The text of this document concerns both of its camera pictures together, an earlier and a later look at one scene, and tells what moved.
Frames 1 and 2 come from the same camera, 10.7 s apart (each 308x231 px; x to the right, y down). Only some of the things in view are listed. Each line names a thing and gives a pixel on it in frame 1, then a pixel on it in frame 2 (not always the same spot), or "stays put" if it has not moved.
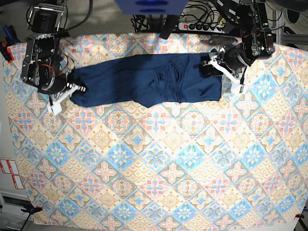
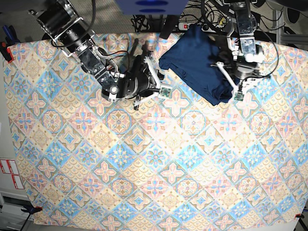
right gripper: [236, 58] to [244, 70]
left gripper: [57, 83] to [136, 83]
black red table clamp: [11, 38] stays put
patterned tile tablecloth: [243, 160] stays put
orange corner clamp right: [299, 216] stays put
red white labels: [9, 166] stays put
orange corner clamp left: [32, 210] stays put
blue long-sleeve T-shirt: [149, 81] to [196, 57]
